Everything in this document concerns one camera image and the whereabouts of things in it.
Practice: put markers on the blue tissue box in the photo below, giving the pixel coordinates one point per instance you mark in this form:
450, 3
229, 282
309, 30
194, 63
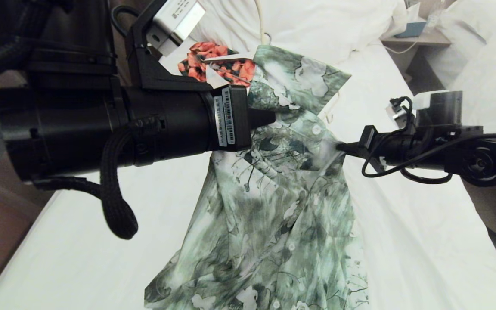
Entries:
411, 29

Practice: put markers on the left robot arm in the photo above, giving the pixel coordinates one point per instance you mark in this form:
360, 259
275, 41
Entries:
58, 38

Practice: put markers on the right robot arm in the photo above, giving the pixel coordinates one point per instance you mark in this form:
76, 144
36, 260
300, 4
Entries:
489, 163

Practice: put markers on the green floral shirt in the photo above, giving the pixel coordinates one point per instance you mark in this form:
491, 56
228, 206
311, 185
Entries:
265, 215

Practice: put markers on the red floral cloth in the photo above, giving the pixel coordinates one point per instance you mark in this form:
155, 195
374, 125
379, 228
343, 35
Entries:
196, 60

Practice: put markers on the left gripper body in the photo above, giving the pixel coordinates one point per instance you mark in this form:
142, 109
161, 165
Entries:
175, 125

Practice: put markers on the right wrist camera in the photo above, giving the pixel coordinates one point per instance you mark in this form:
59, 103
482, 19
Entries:
441, 107

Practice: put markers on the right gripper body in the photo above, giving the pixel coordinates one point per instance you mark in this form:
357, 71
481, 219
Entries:
420, 148

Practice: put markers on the white pillow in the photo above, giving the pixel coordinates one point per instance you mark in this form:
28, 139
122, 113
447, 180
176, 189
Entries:
325, 26

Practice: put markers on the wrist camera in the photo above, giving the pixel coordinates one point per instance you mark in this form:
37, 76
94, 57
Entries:
441, 107
175, 21

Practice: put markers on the wooden nightstand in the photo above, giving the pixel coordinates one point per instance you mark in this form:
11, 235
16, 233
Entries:
420, 41

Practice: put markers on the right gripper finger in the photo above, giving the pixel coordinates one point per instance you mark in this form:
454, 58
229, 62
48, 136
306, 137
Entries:
353, 149

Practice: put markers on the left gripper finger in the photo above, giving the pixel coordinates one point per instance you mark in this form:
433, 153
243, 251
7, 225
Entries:
260, 118

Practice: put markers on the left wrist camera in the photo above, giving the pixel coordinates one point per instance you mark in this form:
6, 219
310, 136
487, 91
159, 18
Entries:
175, 21

